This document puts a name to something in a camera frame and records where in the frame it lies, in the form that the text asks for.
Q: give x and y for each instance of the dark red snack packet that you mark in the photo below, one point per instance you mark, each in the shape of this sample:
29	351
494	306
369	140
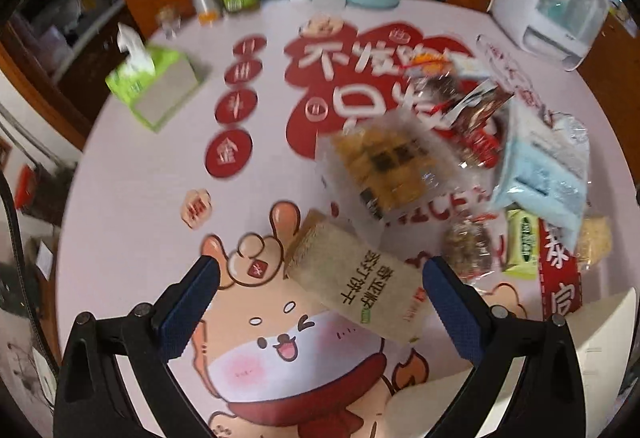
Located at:
465	117

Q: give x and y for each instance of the orange white snack packet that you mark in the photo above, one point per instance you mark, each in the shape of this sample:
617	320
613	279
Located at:
455	64

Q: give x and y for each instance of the yellow cracker packet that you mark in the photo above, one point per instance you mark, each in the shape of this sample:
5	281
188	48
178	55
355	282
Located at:
595	241

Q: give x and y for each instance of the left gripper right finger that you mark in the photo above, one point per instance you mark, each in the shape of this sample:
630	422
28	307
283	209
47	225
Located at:
548	399

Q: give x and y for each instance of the green tissue box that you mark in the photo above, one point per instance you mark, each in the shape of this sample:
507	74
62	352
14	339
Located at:
153	81

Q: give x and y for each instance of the beige cracker packet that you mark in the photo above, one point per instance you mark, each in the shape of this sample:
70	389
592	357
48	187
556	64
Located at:
365	286

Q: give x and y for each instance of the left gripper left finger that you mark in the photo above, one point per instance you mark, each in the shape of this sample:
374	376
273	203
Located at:
92	399

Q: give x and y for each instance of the green snack packet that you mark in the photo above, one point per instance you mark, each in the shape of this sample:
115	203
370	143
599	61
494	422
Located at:
522	249

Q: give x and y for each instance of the light blue bread bag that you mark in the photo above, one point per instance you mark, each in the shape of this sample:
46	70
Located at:
544	168

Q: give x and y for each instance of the white cosmetics storage box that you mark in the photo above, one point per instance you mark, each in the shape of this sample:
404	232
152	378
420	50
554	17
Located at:
561	31

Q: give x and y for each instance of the small glass jar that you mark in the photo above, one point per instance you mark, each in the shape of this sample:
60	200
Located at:
169	21

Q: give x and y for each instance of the clear fried snack bag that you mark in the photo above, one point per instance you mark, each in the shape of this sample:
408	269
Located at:
385	167

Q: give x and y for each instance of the brown nut snack packet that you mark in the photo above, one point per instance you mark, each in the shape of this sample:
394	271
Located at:
467	248

